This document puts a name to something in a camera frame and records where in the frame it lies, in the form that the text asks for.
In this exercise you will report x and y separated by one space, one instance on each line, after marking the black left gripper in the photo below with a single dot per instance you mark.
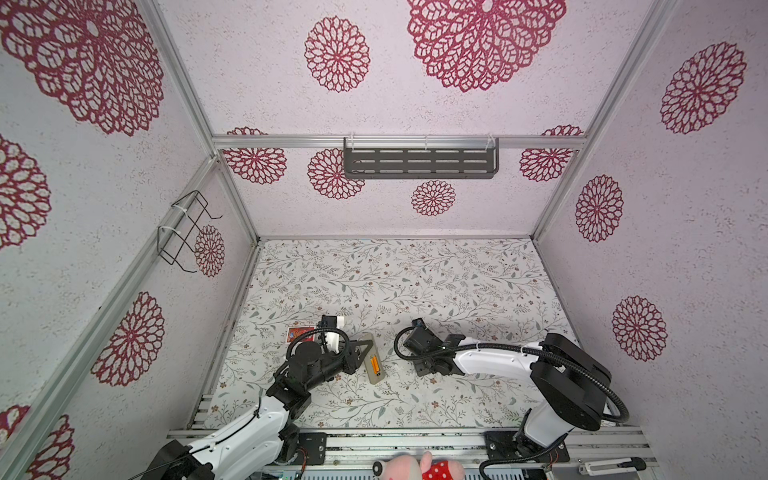
352 362

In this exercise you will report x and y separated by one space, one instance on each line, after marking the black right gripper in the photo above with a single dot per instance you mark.
418 370

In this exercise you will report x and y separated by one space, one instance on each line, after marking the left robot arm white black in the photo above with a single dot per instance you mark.
266 432

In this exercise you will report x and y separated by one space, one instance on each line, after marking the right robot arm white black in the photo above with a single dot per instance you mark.
573 385

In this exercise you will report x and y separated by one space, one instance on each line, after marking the red card box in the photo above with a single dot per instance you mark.
295 332

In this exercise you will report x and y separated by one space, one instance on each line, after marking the pink plush toy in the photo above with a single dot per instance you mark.
408 467

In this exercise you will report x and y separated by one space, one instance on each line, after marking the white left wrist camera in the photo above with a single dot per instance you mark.
331 339

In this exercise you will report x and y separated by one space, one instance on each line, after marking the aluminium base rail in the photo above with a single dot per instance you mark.
486 452

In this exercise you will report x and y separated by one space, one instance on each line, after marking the dark metal wall shelf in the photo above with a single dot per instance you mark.
463 162

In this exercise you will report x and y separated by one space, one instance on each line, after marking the black wire wall basket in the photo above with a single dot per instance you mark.
193 243

